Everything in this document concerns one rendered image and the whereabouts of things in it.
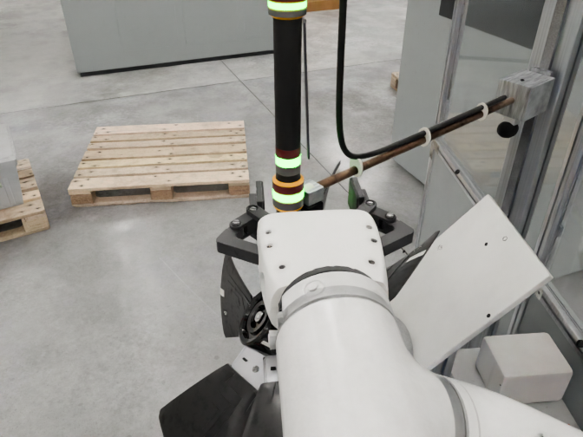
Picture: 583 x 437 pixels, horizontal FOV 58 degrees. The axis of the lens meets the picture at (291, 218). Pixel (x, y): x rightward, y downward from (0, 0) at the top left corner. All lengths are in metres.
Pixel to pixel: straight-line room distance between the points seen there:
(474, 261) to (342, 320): 0.77
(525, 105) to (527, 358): 0.59
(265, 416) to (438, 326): 0.37
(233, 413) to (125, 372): 1.56
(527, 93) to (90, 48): 5.47
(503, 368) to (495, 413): 0.99
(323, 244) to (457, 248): 0.74
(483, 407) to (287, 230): 0.19
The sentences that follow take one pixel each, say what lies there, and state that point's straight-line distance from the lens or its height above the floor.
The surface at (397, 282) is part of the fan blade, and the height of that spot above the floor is 1.44.
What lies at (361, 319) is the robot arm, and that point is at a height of 1.70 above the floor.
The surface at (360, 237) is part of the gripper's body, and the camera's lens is 0.42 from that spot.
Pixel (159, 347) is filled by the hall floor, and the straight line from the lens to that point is 2.67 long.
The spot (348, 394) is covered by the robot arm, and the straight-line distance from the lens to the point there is 0.29.
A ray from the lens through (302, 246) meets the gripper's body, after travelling 0.40.
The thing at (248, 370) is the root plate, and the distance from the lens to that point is 1.07.
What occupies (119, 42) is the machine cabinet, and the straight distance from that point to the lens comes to 6.24.
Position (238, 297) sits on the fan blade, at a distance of 1.20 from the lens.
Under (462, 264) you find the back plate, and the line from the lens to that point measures 1.09.
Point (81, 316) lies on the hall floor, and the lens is 2.94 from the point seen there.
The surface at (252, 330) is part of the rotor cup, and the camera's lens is 0.99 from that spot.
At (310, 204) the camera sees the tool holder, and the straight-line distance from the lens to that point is 0.75.
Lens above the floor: 1.93
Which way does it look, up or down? 34 degrees down
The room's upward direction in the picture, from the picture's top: straight up
